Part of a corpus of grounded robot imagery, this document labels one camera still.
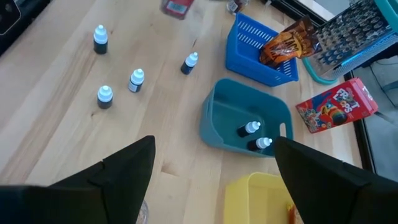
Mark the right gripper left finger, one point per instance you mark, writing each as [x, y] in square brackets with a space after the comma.
[77, 199]

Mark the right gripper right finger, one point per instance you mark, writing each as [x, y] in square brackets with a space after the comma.
[335, 199]

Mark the red Froot Loops cereal box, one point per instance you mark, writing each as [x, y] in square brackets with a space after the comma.
[335, 107]

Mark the dark dropper bottle white cap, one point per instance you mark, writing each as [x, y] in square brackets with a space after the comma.
[248, 128]
[259, 144]
[189, 63]

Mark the brown taco seasoning packet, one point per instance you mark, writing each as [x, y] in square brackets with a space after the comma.
[289, 43]

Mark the red smoked paprika tin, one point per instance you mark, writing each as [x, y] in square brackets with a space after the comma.
[177, 6]

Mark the yellow plastic bin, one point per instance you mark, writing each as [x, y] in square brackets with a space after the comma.
[255, 202]

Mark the purple-label dropper bottle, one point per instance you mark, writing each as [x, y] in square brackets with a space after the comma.
[104, 97]

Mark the blue-label dropper bottle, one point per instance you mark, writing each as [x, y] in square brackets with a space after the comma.
[136, 80]

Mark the teal plastic bin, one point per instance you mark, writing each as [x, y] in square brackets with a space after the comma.
[230, 109]

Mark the black liquid dropper bottle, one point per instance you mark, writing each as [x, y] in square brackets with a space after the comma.
[100, 40]

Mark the steel box grater teal trim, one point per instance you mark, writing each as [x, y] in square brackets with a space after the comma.
[351, 34]

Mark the blue slotted plastic basket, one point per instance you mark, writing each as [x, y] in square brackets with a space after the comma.
[245, 46]

